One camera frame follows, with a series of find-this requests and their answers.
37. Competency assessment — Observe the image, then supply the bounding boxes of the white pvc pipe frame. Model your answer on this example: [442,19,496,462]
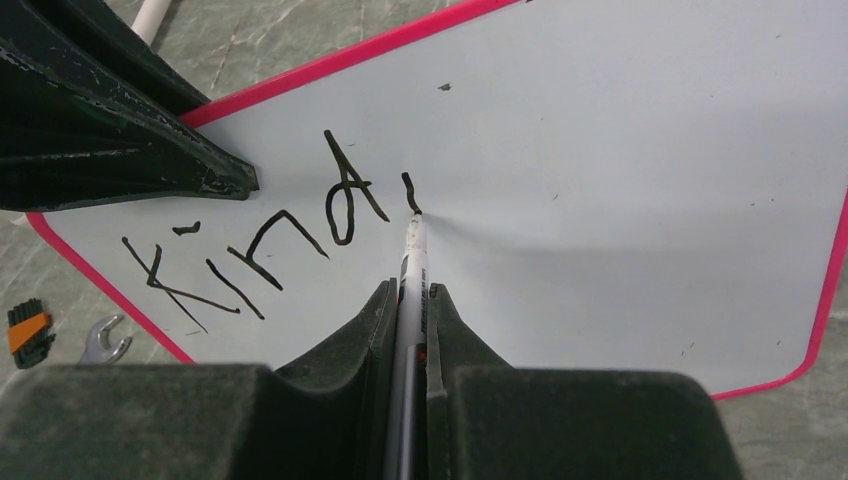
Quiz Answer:
[130,0,172,45]

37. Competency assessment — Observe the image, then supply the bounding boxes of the black whiteboard marker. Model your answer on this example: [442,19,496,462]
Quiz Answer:
[383,210,428,479]

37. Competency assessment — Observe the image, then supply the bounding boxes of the pink-framed whiteboard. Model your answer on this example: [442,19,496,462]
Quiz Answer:
[29,1,847,398]

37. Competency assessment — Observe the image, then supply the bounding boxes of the silver wrench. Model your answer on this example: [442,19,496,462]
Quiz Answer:
[77,314,133,365]

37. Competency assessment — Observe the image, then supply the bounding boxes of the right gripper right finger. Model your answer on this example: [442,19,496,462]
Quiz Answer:
[426,284,743,479]

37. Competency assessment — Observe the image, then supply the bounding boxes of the orange black brush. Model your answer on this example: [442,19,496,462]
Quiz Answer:
[6,298,55,370]

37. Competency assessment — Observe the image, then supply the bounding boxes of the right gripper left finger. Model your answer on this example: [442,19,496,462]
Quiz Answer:
[1,279,397,479]

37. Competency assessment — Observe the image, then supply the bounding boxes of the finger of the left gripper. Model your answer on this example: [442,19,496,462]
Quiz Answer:
[1,39,259,212]
[27,0,209,116]

